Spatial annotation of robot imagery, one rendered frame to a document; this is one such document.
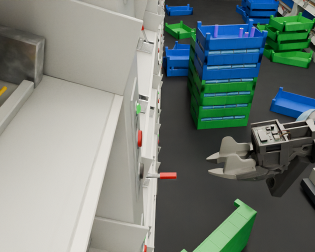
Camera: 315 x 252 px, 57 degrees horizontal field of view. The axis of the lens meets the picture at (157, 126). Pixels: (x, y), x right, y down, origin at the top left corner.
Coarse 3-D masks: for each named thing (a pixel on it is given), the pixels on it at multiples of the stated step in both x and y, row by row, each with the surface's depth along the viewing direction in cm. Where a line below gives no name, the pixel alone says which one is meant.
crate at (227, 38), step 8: (200, 24) 152; (232, 24) 156; (240, 24) 156; (248, 24) 155; (200, 32) 147; (208, 32) 138; (224, 32) 157; (232, 32) 158; (248, 32) 157; (256, 32) 150; (264, 32) 139; (200, 40) 148; (208, 40) 138; (216, 40) 139; (224, 40) 139; (232, 40) 140; (240, 40) 140; (248, 40) 141; (256, 40) 141; (264, 40) 142; (208, 48) 141; (216, 48) 141; (224, 48) 142; (232, 48) 142; (240, 48) 143
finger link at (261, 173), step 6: (258, 168) 57; (264, 168) 56; (240, 174) 57; (246, 174) 57; (252, 174) 56; (258, 174) 56; (264, 174) 56; (270, 174) 56; (246, 180) 57; (252, 180) 57; (258, 180) 56
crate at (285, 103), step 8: (280, 88) 193; (280, 96) 197; (288, 96) 194; (296, 96) 192; (304, 96) 189; (272, 104) 182; (280, 104) 190; (288, 104) 190; (296, 104) 190; (304, 104) 190; (312, 104) 189; (280, 112) 182; (288, 112) 179; (296, 112) 177
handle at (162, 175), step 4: (160, 172) 63; (164, 172) 63; (168, 172) 63; (172, 172) 63; (148, 176) 62; (152, 176) 62; (156, 176) 62; (160, 176) 62; (164, 176) 62; (168, 176) 62; (172, 176) 62
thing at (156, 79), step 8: (152, 80) 96; (152, 88) 98; (152, 96) 94; (152, 104) 90; (152, 120) 83; (152, 128) 80; (152, 136) 78; (152, 144) 75; (152, 152) 73; (144, 192) 62; (144, 200) 60; (144, 208) 59; (144, 216) 57; (144, 224) 56; (152, 248) 47
